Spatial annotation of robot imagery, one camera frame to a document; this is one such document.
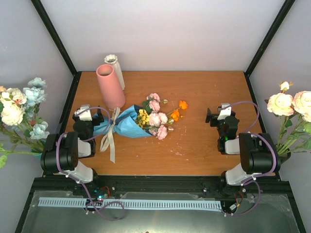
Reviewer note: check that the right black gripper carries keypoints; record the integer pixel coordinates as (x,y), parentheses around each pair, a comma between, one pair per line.
(213,116)

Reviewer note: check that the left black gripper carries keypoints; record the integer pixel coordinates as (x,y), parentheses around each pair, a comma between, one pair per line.
(97,121)

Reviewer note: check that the peach rose stem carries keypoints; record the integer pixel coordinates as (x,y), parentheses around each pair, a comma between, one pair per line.
(295,114)

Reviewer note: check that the black cylinder table edge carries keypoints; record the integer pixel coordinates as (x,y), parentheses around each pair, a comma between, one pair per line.
(281,158)

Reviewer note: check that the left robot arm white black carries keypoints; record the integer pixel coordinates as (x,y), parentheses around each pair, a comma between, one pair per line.
(62,152)

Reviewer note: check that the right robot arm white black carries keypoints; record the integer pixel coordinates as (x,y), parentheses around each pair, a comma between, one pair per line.
(258,155)

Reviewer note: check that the pink cylindrical vase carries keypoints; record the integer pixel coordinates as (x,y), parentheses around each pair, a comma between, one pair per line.
(110,87)

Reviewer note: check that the teal cylindrical vase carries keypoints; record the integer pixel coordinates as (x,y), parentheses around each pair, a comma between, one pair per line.
(36,155)

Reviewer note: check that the white ribbed vase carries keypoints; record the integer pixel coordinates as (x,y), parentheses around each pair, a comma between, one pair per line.
(113,61)

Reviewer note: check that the mixed flowers in teal vase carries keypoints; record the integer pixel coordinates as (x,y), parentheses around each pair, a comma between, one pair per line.
(20,119)

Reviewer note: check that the new cream ribbon bow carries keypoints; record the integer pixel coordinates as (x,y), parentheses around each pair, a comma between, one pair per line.
(107,141)

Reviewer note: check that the new blue bouquet wrapper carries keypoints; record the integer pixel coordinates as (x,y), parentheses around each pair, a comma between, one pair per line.
(125,124)

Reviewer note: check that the new pink orange bouquet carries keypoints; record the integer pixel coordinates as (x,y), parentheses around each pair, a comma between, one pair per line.
(155,122)

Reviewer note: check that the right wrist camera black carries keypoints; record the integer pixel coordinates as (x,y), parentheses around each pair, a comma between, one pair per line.
(228,127)

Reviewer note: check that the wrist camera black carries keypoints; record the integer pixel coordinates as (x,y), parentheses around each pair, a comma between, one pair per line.
(85,129)
(228,127)

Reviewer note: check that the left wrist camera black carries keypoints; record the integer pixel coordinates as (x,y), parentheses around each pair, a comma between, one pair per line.
(85,129)

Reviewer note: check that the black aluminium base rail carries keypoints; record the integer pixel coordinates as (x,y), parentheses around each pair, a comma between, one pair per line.
(202,186)

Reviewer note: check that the black frame post left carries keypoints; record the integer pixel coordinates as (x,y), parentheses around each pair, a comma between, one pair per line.
(40,9)

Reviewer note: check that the black frame post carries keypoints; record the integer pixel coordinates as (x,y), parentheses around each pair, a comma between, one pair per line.
(40,9)
(284,10)

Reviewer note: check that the light blue slotted cable duct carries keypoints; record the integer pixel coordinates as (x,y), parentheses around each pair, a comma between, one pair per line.
(204,205)

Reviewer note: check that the black frame post right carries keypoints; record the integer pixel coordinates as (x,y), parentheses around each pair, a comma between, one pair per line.
(284,10)

